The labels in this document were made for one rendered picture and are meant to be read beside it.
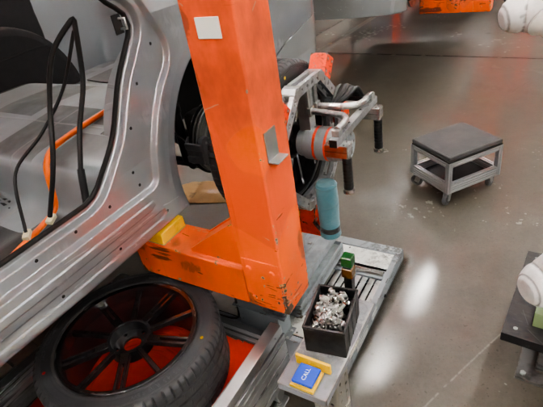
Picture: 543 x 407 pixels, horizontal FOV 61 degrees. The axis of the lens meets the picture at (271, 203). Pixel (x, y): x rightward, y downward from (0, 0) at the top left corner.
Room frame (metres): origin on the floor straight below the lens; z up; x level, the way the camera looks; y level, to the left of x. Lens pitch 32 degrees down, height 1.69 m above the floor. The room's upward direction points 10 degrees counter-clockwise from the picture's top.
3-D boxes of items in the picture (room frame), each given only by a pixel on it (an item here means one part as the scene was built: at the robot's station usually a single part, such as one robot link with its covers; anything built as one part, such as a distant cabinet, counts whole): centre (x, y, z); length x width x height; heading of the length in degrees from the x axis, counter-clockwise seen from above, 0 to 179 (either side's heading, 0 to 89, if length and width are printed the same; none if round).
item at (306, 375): (0.91, -0.01, 0.47); 0.07 x 0.07 x 0.02; 55
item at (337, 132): (1.59, -0.25, 1.03); 0.19 x 0.18 x 0.11; 55
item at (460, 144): (2.49, -1.18, 0.17); 0.43 x 0.36 x 0.34; 107
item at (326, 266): (1.81, -0.04, 0.13); 0.50 x 0.36 x 0.10; 145
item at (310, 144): (1.70, -0.26, 0.85); 0.21 x 0.14 x 0.14; 55
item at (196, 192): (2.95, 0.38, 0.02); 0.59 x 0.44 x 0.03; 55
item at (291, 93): (1.74, -0.20, 0.85); 0.54 x 0.07 x 0.54; 145
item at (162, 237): (1.53, 0.44, 0.71); 0.14 x 0.14 x 0.05; 55
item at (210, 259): (1.43, 0.30, 0.69); 0.52 x 0.17 x 0.35; 55
